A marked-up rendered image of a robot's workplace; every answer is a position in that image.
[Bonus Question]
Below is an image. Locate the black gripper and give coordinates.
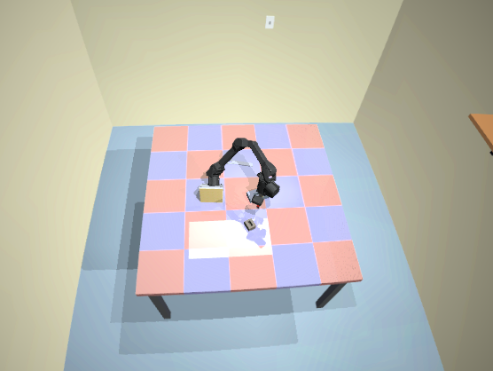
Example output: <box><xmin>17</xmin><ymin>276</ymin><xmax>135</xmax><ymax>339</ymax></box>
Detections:
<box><xmin>251</xmin><ymin>185</ymin><xmax>266</xmax><ymax>206</ymax></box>

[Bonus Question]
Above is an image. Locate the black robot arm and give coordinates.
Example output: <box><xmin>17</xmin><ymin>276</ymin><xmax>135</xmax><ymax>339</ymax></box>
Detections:
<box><xmin>206</xmin><ymin>138</ymin><xmax>280</xmax><ymax>198</ymax></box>

